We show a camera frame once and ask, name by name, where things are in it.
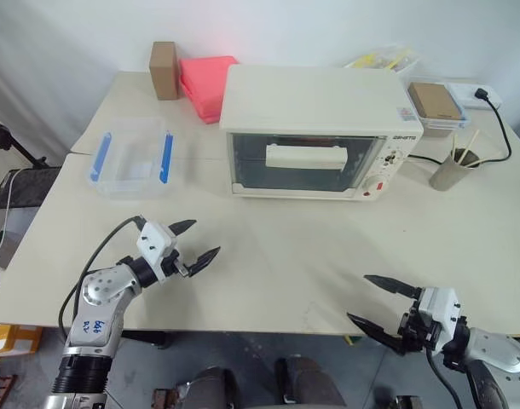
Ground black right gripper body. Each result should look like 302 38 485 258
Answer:
398 299 440 354

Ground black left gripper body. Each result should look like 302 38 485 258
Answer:
159 249 192 282

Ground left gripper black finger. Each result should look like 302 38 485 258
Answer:
187 245 222 279
169 219 198 237

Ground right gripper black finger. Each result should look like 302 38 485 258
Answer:
363 274 423 301
346 312 409 356

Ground white oven timer knob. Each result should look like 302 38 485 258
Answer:
363 175 388 195

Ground white toaster oven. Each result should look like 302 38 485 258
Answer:
218 63 425 201

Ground dark rounded shape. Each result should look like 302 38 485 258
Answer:
176 366 240 409
275 354 347 409

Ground clear container blue clips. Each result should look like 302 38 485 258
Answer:
84 118 178 200

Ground grey metal cup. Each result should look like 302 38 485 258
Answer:
428 146 483 193

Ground pink folded cloth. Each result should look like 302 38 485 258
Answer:
178 55 240 125

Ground brown cardboard box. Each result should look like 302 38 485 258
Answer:
148 41 179 101

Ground wooden chopstick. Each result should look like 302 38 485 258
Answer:
459 130 482 164

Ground yellow cardboard box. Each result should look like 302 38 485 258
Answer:
0 324 44 355

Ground clear container brown lid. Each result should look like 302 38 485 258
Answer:
406 78 472 130

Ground black tripod stand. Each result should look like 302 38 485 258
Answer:
0 111 49 168

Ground white power strip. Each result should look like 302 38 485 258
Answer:
447 82 505 111

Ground red crate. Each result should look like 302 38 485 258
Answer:
0 366 19 409

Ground clear bag yellow items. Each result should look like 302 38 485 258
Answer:
342 42 424 78

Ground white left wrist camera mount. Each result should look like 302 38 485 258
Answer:
136 220 178 286

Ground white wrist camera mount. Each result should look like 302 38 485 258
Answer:
136 220 178 286
416 286 468 354

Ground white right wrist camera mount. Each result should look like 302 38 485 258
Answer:
416 286 468 354

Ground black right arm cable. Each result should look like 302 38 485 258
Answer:
425 352 462 409

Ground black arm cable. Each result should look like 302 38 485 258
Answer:
58 216 144 343
425 352 462 409

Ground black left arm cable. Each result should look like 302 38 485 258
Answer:
58 216 144 343

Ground white cable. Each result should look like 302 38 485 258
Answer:
0 169 27 276

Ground black power cord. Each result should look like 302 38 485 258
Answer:
407 87 513 165

